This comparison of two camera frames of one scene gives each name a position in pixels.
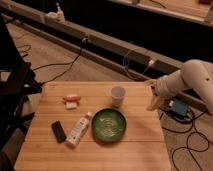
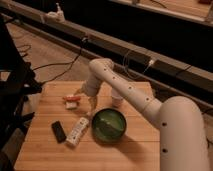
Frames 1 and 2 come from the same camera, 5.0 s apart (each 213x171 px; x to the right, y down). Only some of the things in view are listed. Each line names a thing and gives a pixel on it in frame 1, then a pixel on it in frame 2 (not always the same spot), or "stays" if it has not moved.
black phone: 58,131 stays
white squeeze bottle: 79,127 stays
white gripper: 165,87 to 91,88
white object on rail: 58,16 stays
